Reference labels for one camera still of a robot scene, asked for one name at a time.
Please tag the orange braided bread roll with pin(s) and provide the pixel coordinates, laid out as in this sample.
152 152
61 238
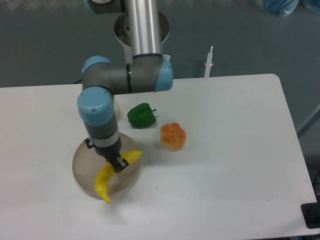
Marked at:
172 136

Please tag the yellow banana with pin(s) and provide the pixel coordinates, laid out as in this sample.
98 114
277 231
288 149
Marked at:
106 173

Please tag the beige round plate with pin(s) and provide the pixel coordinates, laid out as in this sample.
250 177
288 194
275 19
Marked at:
86 164

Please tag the blue plastic bag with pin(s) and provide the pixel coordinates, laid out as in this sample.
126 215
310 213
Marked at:
286 7

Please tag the white metal bracket right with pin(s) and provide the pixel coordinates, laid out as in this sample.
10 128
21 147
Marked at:
209 63

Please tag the grey table leg bar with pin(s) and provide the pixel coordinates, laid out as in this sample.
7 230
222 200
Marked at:
312 118

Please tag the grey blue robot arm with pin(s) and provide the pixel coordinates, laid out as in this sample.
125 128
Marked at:
101 81

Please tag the green bell pepper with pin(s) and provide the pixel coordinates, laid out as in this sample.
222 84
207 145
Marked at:
141 116

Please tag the black box at edge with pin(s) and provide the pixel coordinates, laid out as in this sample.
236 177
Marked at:
311 214

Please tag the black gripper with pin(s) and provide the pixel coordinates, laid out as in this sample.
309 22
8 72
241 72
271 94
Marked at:
111 153

